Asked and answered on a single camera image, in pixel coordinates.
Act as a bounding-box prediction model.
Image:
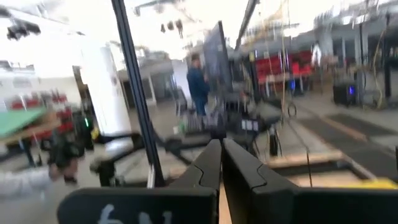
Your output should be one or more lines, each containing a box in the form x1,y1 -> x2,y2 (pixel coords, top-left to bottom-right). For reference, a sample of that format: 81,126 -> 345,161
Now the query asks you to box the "black aluminium rig frame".
110,0 -> 261,189

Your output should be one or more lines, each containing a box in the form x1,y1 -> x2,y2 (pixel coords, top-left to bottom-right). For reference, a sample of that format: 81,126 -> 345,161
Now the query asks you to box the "black monitor on rig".
203,21 -> 234,94

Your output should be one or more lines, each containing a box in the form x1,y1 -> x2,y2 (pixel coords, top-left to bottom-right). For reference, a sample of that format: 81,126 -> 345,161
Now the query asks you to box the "black equipment case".
332,81 -> 359,106

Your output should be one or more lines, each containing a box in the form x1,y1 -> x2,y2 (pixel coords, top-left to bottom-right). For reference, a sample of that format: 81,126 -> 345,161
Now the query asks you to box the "red storage bin rack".
253,49 -> 313,86

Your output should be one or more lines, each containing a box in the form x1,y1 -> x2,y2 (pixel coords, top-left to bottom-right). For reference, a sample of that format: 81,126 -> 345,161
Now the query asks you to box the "black shelf side frame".
303,146 -> 314,188

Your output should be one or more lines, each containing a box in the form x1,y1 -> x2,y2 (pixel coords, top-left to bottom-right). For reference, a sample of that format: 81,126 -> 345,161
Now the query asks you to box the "black desk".
167,102 -> 284,150

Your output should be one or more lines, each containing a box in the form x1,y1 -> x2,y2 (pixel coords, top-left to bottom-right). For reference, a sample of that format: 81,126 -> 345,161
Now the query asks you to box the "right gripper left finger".
57,139 -> 222,224

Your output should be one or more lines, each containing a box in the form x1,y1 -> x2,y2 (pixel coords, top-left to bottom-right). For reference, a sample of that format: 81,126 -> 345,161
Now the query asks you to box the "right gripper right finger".
223,138 -> 398,224

